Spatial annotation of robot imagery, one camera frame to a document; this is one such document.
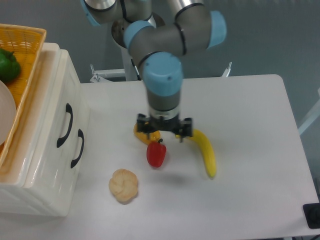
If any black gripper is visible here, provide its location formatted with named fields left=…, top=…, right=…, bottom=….
left=136, top=109, right=193, bottom=143

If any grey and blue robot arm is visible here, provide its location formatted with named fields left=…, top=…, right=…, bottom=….
left=81, top=0, right=227, bottom=139

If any white plastic drawer cabinet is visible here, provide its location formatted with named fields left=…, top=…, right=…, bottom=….
left=0, top=43, right=90, bottom=217

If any yellow bell pepper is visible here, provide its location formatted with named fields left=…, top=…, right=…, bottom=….
left=133, top=124, right=161, bottom=145

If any red bell pepper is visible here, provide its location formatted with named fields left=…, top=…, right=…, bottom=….
left=146, top=138, right=167, bottom=168

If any yellow banana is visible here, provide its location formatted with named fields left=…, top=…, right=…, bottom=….
left=187, top=128, right=217, bottom=179

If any round bread roll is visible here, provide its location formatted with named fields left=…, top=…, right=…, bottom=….
left=108, top=168, right=138, bottom=203

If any white round plate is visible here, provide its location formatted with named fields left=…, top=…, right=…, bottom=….
left=0, top=81, right=16, bottom=145

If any orange woven basket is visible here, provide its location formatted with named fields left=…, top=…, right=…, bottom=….
left=0, top=23, right=47, bottom=164

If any green bell pepper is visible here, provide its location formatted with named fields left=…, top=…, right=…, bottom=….
left=0, top=48, right=21, bottom=83

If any black device at table corner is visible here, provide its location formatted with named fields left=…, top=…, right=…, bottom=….
left=302, top=203, right=320, bottom=229

